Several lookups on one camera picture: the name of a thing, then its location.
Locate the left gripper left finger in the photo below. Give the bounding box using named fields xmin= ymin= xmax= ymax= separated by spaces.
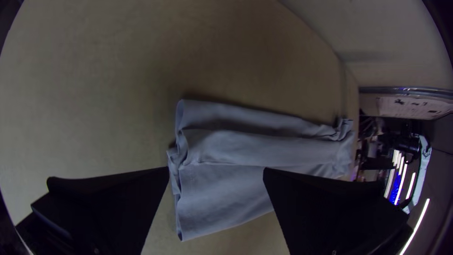
xmin=31 ymin=167 xmax=170 ymax=255

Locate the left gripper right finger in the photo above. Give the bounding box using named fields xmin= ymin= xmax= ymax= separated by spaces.
xmin=263 ymin=168 xmax=413 ymax=255

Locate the grey t-shirt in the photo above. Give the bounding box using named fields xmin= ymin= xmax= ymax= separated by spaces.
xmin=166 ymin=99 xmax=356 ymax=242

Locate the white poster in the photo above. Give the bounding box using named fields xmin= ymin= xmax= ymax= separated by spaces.
xmin=376 ymin=96 xmax=453 ymax=120

